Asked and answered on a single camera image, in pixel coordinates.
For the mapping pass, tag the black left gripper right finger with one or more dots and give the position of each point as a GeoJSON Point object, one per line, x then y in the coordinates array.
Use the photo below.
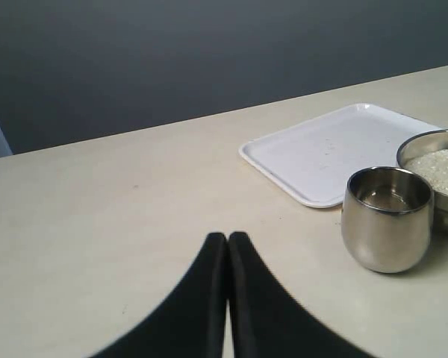
{"type": "Point", "coordinates": [266, 321]}

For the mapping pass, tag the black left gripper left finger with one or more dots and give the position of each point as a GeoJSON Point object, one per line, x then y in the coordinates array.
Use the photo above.
{"type": "Point", "coordinates": [190, 322]}

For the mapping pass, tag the small metal cup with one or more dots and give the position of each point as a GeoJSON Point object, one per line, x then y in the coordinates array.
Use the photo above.
{"type": "Point", "coordinates": [387, 218]}

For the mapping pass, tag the wide steel rice bowl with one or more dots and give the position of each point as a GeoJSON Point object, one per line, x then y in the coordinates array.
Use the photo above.
{"type": "Point", "coordinates": [417, 146]}

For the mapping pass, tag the white rectangular plastic tray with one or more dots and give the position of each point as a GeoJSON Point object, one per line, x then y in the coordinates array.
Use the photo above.
{"type": "Point", "coordinates": [312, 161]}

